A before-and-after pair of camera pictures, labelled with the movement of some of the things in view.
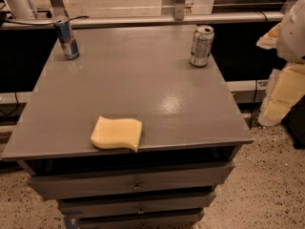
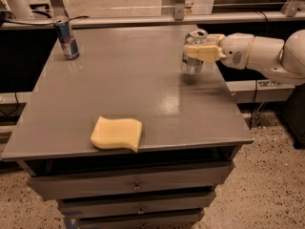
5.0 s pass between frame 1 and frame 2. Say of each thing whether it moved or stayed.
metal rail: stayed
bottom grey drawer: stayed
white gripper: moved
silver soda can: moved
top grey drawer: stayed
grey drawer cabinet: stayed
